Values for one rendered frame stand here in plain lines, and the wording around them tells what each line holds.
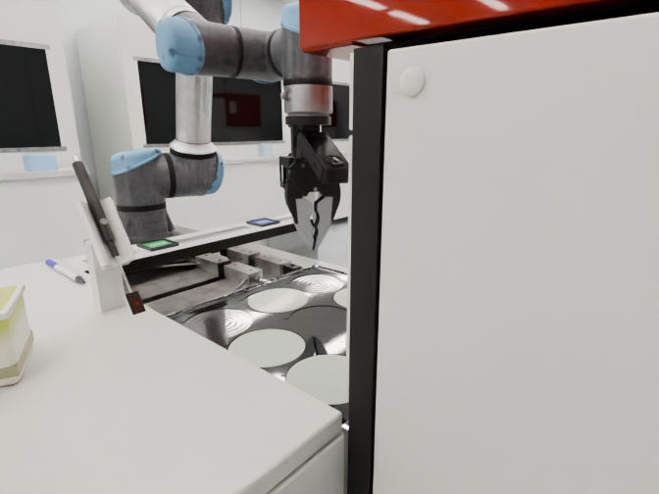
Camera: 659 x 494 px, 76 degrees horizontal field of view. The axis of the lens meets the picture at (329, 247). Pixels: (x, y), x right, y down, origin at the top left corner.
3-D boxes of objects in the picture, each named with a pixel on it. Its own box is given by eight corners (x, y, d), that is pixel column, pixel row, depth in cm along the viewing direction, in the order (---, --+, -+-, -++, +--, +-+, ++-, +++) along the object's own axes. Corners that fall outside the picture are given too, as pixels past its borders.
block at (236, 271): (263, 282, 83) (262, 269, 82) (249, 287, 81) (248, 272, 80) (237, 273, 88) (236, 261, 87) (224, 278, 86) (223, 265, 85)
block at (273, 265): (291, 272, 89) (291, 259, 88) (279, 276, 87) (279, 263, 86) (267, 265, 94) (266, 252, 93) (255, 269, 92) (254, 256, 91)
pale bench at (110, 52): (307, 233, 488) (305, 45, 434) (161, 272, 357) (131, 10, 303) (248, 221, 556) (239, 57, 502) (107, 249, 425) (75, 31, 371)
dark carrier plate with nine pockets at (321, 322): (479, 317, 65) (480, 314, 65) (336, 436, 40) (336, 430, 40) (315, 270, 86) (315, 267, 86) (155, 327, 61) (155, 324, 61)
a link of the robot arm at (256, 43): (217, 31, 70) (247, 18, 61) (277, 39, 76) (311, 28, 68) (221, 81, 72) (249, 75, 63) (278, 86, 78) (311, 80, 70)
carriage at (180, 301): (294, 284, 90) (294, 271, 90) (124, 350, 64) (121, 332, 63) (270, 276, 95) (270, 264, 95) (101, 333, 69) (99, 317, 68)
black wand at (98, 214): (67, 160, 49) (69, 154, 48) (79, 160, 50) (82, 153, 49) (131, 317, 46) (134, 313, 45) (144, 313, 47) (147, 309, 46)
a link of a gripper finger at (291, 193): (312, 221, 69) (311, 167, 67) (316, 222, 68) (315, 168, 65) (284, 222, 67) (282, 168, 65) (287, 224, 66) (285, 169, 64)
